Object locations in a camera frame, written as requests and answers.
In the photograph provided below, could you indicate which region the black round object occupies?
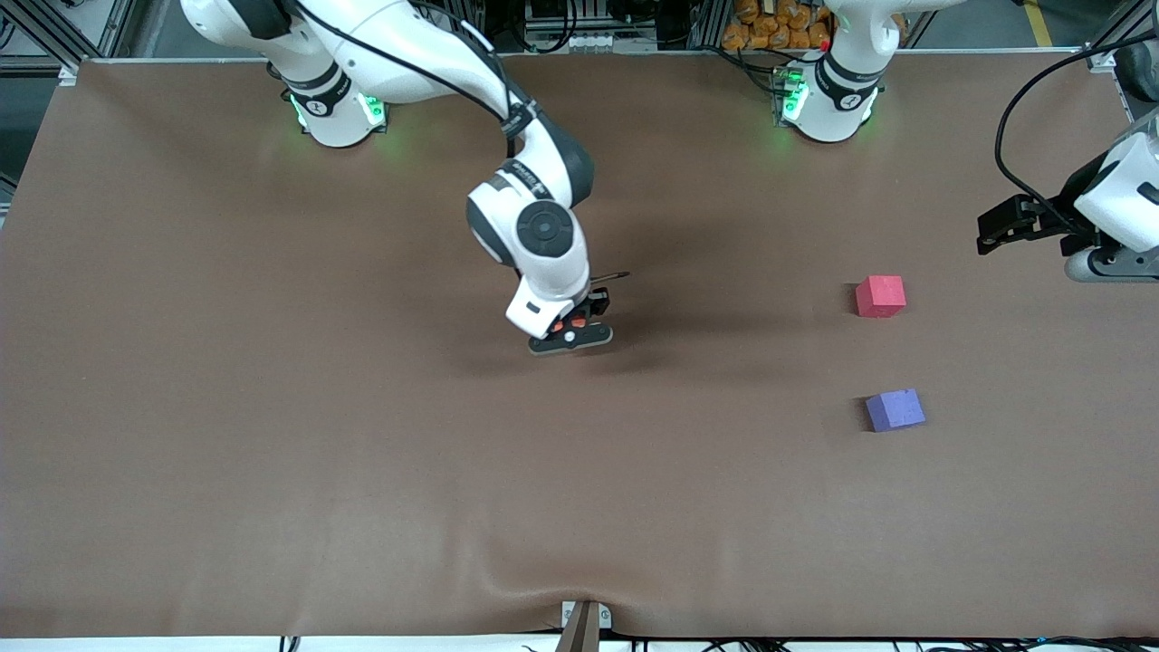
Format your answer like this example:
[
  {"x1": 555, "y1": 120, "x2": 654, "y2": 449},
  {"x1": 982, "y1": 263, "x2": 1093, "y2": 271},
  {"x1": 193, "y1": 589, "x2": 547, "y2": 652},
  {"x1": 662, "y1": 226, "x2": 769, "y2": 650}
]
[{"x1": 1112, "y1": 38, "x2": 1159, "y2": 102}]

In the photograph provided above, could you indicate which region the red foam block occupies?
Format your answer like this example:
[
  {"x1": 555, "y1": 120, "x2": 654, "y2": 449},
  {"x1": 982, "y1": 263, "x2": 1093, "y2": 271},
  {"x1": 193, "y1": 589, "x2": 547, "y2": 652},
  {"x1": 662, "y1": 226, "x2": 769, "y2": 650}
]
[{"x1": 855, "y1": 275, "x2": 907, "y2": 319}]

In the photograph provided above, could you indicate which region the brown table mat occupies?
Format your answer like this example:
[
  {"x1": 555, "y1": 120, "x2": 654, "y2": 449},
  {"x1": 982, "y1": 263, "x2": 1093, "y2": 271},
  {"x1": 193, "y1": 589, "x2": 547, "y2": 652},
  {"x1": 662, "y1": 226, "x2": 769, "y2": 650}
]
[{"x1": 0, "y1": 53, "x2": 1159, "y2": 639}]

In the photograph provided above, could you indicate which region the purple foam block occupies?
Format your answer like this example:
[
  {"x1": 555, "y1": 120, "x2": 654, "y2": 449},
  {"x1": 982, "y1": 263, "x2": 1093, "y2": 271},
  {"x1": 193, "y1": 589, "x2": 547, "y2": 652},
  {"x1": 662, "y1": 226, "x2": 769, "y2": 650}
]
[{"x1": 865, "y1": 388, "x2": 927, "y2": 433}]

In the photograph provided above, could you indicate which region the white connector strip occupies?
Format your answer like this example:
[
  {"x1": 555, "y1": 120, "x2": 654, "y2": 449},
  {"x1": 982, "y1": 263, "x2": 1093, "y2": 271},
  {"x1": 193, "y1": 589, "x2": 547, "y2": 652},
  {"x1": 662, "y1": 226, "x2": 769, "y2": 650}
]
[{"x1": 528, "y1": 34, "x2": 659, "y2": 53}]

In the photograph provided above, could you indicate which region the pile of orange items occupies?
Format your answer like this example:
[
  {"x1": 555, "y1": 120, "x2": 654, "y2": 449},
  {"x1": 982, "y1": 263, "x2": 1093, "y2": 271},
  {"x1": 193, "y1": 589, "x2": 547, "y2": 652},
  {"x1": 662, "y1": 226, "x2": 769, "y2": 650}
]
[{"x1": 722, "y1": 0, "x2": 832, "y2": 52}]

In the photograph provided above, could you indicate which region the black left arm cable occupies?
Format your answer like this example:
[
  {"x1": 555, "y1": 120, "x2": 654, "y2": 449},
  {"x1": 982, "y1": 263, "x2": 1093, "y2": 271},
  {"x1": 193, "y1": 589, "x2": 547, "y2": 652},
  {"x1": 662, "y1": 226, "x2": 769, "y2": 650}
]
[{"x1": 993, "y1": 34, "x2": 1159, "y2": 236}]

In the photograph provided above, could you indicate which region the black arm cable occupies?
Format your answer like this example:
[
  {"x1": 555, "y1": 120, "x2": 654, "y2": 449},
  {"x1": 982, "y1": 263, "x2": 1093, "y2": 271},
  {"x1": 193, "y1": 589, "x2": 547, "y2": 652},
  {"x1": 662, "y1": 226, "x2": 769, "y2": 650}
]
[
  {"x1": 285, "y1": 0, "x2": 535, "y2": 137},
  {"x1": 993, "y1": 34, "x2": 1159, "y2": 236}
]

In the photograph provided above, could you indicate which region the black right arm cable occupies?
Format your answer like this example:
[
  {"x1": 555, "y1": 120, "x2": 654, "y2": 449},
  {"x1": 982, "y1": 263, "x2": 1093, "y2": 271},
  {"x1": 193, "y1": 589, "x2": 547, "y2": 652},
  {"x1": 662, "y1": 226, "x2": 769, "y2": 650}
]
[{"x1": 285, "y1": 0, "x2": 535, "y2": 137}]

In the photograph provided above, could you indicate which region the metal table edge bracket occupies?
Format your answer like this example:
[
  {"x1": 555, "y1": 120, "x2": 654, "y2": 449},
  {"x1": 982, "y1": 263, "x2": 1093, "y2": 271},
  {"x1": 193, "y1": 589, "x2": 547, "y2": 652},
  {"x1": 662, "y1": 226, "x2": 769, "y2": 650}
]
[{"x1": 560, "y1": 599, "x2": 614, "y2": 652}]

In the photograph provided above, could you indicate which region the aluminium frame rail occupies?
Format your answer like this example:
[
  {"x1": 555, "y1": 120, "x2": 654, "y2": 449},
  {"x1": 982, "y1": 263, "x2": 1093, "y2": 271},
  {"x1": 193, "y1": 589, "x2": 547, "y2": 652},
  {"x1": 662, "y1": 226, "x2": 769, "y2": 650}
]
[{"x1": 0, "y1": 0, "x2": 137, "y2": 73}]

